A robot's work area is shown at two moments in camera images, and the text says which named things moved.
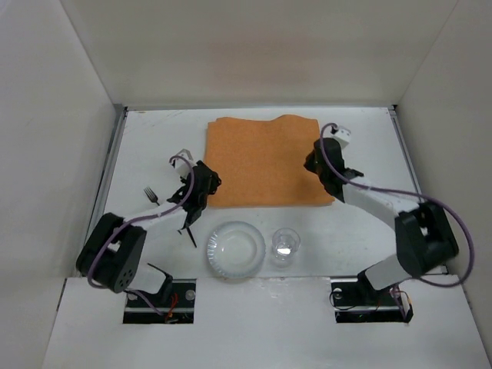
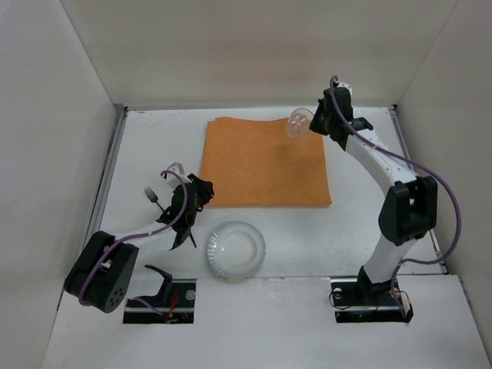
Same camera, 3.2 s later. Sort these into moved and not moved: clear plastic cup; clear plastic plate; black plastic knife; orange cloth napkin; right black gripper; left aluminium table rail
Moved: clear plastic cup; right black gripper
Not moved: clear plastic plate; black plastic knife; left aluminium table rail; orange cloth napkin
